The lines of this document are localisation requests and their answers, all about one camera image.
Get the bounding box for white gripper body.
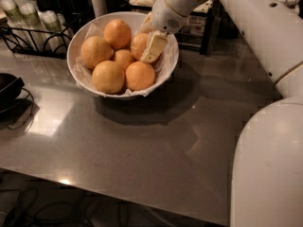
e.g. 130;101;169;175
151;0;192;34

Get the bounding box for black wire cup rack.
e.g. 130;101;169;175
0;13;80;59

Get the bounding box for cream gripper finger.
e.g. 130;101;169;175
138;12;152;33
140;30;168;63

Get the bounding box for stacked paper cups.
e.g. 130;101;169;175
40;10;66;54
20;3;43;30
0;0;25;28

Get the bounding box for black condiment shelf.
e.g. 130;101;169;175
128;0;220;55

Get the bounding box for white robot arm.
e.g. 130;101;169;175
145;0;303;227

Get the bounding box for white cylindrical dispenser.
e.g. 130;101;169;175
87;0;108;19

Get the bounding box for black floor cables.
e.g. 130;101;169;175
0;186;134;227

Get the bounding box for right stacked paper cups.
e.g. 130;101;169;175
40;10;66;54

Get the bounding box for white paper bowl liner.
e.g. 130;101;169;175
73;17;175;98

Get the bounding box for small centre orange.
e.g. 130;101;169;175
112;49;135;71

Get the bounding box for white bowl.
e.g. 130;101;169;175
66;10;180;99

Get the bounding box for left stacked paper cups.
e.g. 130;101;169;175
0;0;25;28

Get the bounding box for black pan on stand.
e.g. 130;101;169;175
0;73;34;130

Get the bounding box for middle stacked paper cups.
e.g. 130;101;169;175
20;3;43;30

